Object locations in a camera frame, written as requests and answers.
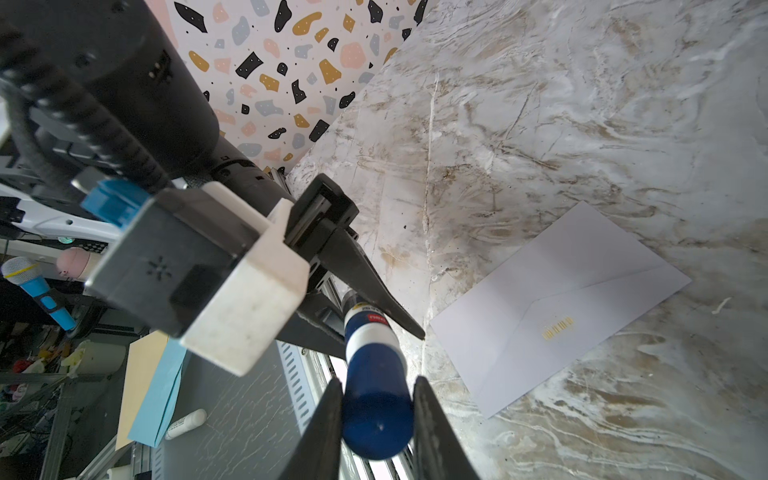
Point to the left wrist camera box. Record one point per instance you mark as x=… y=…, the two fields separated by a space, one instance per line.
x=200 y=265

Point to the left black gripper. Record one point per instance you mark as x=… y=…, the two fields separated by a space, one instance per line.
x=320 y=221

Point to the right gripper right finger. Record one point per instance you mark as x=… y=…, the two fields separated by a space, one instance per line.
x=437 y=452

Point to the blue white glue stick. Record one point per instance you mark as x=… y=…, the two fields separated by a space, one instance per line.
x=377 y=407

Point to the white spare glue stick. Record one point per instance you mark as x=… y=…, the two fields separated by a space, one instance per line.
x=186 y=424

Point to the blue toy microphone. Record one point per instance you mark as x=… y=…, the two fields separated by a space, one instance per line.
x=27 y=275

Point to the beige blue paper stack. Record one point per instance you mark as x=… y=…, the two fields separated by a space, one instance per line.
x=151 y=387

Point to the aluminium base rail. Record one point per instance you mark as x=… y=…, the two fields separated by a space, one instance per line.
x=316 y=394

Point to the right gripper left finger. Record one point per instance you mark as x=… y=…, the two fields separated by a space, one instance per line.
x=317 y=455

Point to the pale lilac envelope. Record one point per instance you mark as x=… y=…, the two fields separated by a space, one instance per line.
x=577 y=283

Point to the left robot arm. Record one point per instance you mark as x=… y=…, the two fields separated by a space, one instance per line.
x=96 y=91

